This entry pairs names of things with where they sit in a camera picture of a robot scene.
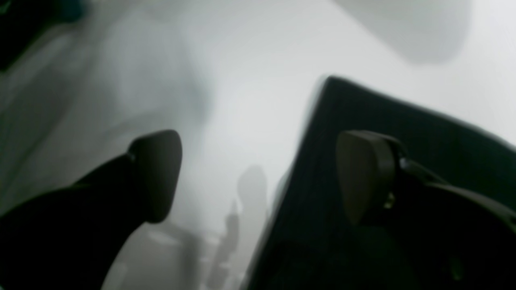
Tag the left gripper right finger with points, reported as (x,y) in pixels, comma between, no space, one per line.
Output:
(452,238)

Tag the black T-shirt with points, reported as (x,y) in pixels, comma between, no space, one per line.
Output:
(311,245)

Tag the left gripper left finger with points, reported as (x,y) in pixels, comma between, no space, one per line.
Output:
(67,239)

